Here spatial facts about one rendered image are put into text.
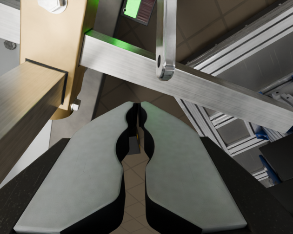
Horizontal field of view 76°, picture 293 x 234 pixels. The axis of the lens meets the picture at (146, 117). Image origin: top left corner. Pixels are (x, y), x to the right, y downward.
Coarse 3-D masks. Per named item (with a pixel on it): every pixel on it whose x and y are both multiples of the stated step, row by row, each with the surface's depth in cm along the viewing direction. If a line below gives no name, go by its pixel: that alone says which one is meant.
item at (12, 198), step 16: (64, 144) 8; (48, 160) 7; (16, 176) 6; (32, 176) 6; (0, 192) 6; (16, 192) 6; (32, 192) 6; (0, 208) 5; (16, 208) 5; (0, 224) 5
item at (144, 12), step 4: (144, 0) 28; (148, 0) 28; (152, 0) 28; (144, 4) 28; (148, 4) 28; (152, 4) 28; (140, 8) 29; (144, 8) 29; (148, 8) 29; (140, 12) 29; (144, 12) 29; (148, 12) 29; (140, 16) 29; (144, 16) 29; (148, 16) 29; (144, 20) 30
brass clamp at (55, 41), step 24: (24, 0) 15; (72, 0) 15; (96, 0) 18; (24, 24) 16; (48, 24) 16; (72, 24) 16; (24, 48) 17; (48, 48) 17; (72, 48) 17; (72, 72) 18; (72, 96) 20
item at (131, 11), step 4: (128, 0) 28; (132, 0) 28; (136, 0) 28; (128, 4) 28; (132, 4) 28; (136, 4) 28; (128, 8) 29; (132, 8) 29; (136, 8) 29; (128, 12) 29; (132, 12) 29; (136, 12) 29; (132, 16) 29
